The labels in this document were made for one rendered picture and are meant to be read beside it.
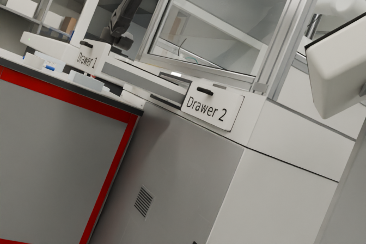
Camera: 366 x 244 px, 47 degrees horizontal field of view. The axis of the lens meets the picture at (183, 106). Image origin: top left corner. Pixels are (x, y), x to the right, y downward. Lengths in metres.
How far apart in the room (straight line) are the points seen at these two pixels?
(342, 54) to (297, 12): 0.70
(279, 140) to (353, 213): 0.56
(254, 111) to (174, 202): 0.40
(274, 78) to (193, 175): 0.39
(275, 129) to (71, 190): 0.87
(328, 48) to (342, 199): 0.26
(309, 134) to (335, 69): 0.78
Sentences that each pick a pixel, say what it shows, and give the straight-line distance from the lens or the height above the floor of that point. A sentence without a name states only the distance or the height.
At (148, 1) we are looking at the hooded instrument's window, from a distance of 2.45.
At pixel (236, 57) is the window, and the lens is 1.37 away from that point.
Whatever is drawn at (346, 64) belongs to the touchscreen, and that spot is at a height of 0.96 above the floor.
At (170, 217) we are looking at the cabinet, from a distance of 1.37.
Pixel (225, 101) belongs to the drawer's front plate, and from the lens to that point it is 1.27.
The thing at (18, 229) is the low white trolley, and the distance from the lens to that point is 1.75.
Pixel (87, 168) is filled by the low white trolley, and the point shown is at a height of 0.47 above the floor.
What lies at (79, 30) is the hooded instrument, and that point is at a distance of 2.31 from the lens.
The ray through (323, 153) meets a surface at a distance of 1.35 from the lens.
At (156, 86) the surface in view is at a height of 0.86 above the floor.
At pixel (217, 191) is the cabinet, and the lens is 1.20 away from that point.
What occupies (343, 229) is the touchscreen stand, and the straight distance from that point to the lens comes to 0.70.
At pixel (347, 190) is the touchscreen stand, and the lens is 0.70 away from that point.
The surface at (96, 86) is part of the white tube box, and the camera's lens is 1.75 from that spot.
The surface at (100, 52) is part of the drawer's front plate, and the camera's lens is 1.39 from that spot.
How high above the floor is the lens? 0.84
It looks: level
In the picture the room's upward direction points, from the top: 22 degrees clockwise
